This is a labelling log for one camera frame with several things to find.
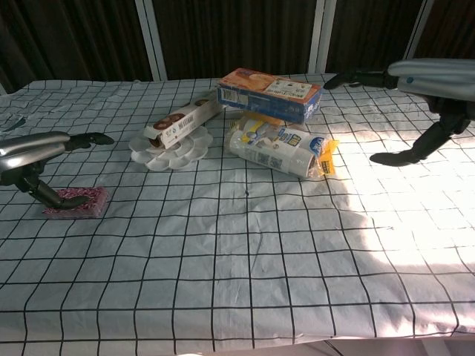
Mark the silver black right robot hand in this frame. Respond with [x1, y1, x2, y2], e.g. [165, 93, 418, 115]
[323, 59, 475, 167]

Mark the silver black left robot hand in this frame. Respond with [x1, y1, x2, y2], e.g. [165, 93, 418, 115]
[0, 131, 115, 209]

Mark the pink patterned packet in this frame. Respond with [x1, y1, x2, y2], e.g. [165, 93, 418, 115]
[42, 186, 108, 219]

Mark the white flower-shaped plastic plate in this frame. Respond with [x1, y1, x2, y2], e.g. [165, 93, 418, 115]
[128, 125, 214, 171]

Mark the long white cookie box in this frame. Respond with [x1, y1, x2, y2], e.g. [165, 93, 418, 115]
[142, 98, 227, 151]

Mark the orange and blue cardboard box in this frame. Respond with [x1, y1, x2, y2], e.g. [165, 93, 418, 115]
[216, 67, 323, 126]

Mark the bagged paper cup pack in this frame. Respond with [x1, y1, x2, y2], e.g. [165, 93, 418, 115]
[226, 113, 341, 181]

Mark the dark pleated curtain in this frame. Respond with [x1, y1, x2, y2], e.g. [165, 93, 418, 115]
[0, 0, 475, 96]

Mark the white black-grid tablecloth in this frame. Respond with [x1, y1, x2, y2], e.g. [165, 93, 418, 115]
[0, 66, 475, 356]

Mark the white frame post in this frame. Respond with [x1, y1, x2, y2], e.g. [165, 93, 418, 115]
[402, 0, 435, 62]
[307, 0, 337, 74]
[134, 0, 168, 82]

